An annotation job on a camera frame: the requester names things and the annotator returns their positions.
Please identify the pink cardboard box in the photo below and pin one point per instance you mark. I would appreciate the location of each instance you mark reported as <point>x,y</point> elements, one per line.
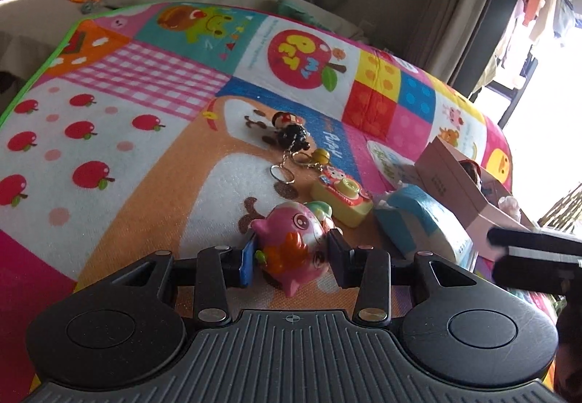
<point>454,184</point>

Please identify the hanging clothes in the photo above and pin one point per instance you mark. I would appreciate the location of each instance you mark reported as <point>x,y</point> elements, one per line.
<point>527,20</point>

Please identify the crochet doll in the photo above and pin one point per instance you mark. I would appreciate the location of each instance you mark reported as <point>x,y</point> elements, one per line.
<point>470,170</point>

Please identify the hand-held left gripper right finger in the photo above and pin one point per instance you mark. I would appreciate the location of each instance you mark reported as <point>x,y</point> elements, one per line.
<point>338,264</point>

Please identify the blue white tissue pack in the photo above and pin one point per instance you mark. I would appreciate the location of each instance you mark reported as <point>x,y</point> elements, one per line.
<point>423,221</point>

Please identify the teal cloth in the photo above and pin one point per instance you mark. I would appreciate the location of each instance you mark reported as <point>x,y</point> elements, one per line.
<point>300,11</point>

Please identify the beige curtain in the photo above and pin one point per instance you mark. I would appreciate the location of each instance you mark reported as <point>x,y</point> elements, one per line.
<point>473,7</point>

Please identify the pink fish toy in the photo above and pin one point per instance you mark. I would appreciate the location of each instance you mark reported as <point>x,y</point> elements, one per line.
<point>295,230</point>

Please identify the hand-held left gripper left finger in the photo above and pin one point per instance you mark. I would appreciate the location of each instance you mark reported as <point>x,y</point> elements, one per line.
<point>248,263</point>

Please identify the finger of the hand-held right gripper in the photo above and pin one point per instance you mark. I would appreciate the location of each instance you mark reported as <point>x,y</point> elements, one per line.
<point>523,238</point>

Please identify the colourful printed play mat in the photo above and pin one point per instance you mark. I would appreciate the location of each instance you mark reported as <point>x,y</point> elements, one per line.
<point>159,184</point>

